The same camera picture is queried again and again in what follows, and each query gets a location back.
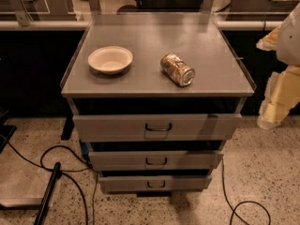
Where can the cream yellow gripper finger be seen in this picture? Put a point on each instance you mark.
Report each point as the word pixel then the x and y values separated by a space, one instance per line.
pixel 282 93

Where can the grey top drawer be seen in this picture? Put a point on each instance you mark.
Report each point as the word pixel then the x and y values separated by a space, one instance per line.
pixel 156 127

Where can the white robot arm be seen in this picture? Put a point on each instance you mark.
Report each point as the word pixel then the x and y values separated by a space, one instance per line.
pixel 285 40

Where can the grey metal drawer cabinet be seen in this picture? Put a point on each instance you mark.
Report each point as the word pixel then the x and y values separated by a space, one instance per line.
pixel 221 84

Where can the grey middle drawer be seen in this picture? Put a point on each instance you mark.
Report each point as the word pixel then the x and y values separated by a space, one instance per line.
pixel 155 160

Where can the crushed gold drink can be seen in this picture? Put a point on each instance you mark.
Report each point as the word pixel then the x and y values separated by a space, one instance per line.
pixel 177 69

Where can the white paper bowl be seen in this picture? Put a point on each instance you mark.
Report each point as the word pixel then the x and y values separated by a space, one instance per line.
pixel 110 60

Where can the black metal stand leg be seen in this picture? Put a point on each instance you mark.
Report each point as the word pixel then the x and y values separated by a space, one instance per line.
pixel 43 208

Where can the white horizontal rail pipe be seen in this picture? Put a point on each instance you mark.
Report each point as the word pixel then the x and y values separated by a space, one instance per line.
pixel 70 25

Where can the grey metal bracket post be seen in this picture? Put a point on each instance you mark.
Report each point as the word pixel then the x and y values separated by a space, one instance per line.
pixel 21 14

